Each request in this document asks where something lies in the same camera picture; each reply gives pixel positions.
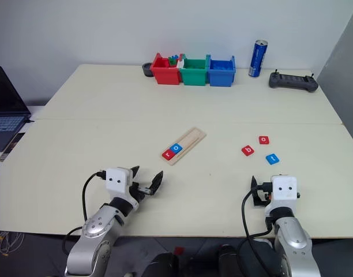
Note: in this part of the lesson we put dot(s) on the red letter tile r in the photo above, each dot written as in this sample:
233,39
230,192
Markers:
168,154

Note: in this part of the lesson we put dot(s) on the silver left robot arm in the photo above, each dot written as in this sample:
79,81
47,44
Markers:
93,231

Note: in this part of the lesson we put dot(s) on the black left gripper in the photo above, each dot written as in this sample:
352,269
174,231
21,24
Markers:
136,194

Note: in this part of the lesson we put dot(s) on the red plastic bin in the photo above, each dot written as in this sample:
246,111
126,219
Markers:
166,75

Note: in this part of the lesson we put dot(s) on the blue drink can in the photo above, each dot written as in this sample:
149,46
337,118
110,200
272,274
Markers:
258,59

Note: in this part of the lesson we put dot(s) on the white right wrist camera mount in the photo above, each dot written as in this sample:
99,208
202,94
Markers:
284,190

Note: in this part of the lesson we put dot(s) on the dark laptop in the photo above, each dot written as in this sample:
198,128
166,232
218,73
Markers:
5,109

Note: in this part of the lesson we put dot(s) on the wooden letter tray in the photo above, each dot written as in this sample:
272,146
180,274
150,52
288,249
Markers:
191,138

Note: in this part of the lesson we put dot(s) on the green toy brick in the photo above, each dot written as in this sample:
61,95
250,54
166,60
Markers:
173,61

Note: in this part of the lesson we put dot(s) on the black laptop plug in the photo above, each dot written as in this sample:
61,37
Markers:
30,120

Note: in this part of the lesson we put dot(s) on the white toy brick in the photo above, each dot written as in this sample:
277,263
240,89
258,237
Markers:
180,64

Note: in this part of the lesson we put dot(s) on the dark rounded shape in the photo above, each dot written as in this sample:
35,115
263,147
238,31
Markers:
162,265

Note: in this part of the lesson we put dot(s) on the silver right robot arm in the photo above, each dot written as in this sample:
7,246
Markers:
294,245

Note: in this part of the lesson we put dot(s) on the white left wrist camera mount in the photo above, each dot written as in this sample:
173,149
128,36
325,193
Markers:
117,180

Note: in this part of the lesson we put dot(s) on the green plastic bin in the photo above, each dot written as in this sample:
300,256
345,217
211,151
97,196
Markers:
193,76

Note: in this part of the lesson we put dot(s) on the red letter tile b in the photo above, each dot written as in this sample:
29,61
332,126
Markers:
248,150

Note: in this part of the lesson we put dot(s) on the dark grey handheld controller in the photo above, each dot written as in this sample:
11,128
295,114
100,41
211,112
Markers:
293,81

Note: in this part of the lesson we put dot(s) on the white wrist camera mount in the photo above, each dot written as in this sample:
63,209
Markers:
284,190
117,180

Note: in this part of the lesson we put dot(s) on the blue letter tile o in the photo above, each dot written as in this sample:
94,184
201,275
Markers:
176,148

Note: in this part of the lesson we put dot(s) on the red letter tile o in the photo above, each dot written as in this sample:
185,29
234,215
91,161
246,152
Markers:
264,140

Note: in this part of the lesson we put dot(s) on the blue plastic bin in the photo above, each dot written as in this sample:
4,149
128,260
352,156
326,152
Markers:
221,78

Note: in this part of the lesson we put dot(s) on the black round cup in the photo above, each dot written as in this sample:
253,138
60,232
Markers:
147,70

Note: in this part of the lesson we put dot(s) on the dark red box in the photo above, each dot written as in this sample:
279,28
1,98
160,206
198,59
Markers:
179,250

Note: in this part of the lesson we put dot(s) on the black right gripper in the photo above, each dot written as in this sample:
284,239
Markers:
264,192

